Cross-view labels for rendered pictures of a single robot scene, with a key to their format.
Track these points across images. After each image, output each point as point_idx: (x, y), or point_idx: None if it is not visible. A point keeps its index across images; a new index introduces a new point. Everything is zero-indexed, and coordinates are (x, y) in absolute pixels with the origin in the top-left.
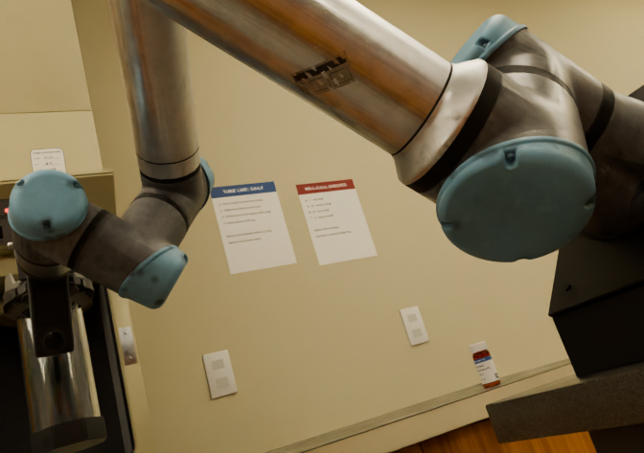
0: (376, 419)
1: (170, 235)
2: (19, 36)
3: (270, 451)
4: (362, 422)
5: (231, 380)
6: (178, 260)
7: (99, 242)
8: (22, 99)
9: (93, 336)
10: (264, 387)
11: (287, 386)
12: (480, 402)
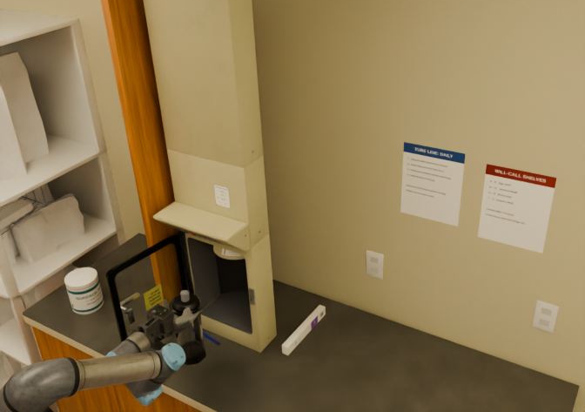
0: (413, 374)
1: (149, 389)
2: (207, 105)
3: (372, 329)
4: (414, 364)
5: (379, 272)
6: (146, 402)
7: (124, 385)
8: (210, 151)
9: None
10: (400, 285)
11: (416, 293)
12: None
